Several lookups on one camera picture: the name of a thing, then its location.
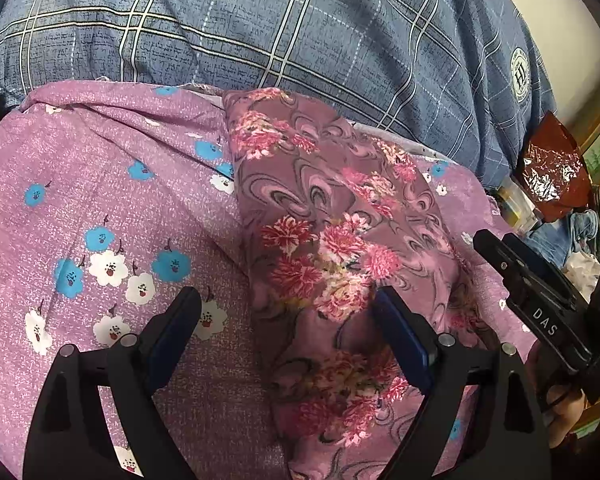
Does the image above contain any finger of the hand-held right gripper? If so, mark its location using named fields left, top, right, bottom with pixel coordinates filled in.
left=472, top=229, right=521, bottom=291
left=502, top=234, right=578, bottom=302

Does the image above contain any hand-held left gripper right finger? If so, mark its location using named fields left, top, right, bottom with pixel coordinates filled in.
left=372, top=286, right=552, bottom=480

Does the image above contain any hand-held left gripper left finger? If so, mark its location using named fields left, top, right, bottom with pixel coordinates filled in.
left=22, top=286, right=203, bottom=480

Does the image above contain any maroon floral garment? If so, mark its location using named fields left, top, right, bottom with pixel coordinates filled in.
left=222, top=87, right=486, bottom=480

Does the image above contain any person's right hand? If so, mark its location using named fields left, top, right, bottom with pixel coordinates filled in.
left=527, top=345, right=588, bottom=451

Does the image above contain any white cloth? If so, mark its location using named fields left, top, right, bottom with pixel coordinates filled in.
left=562, top=250, right=600, bottom=301

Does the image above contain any small yellowish box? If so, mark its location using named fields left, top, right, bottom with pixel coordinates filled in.
left=492, top=185, right=538, bottom=231

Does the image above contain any blue denim cloth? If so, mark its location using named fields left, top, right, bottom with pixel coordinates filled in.
left=530, top=207, right=600, bottom=268

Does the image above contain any red plastic bag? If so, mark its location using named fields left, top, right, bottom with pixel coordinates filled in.
left=517, top=110, right=591, bottom=221

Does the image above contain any purple flowered bed sheet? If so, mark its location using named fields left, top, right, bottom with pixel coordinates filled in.
left=0, top=82, right=541, bottom=480

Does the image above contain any blue plaid quilt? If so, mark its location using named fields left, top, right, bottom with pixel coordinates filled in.
left=0, top=0, right=558, bottom=191

